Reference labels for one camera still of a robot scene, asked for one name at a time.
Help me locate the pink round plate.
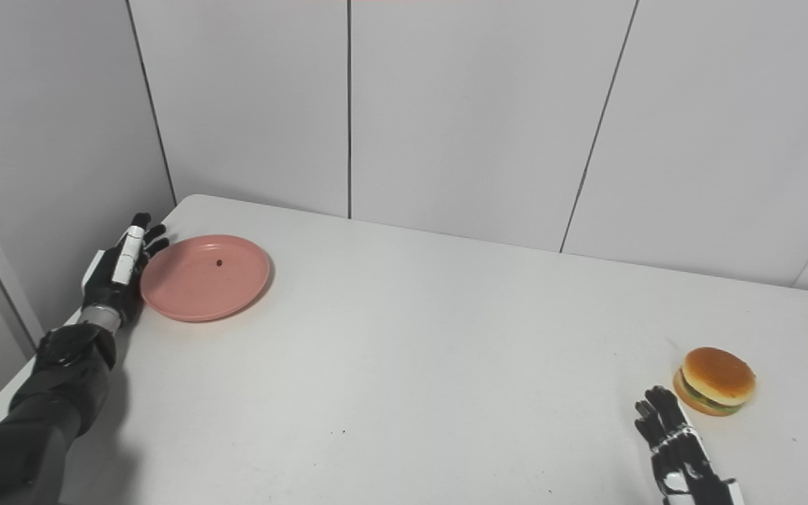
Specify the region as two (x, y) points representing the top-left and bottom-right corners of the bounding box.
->
(140, 234), (271, 323)

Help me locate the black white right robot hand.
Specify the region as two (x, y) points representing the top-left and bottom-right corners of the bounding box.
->
(633, 385), (745, 505)

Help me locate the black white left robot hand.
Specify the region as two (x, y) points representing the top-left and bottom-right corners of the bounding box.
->
(80, 213), (170, 330)

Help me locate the toy hamburger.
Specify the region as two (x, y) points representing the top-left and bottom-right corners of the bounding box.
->
(673, 346), (757, 417)

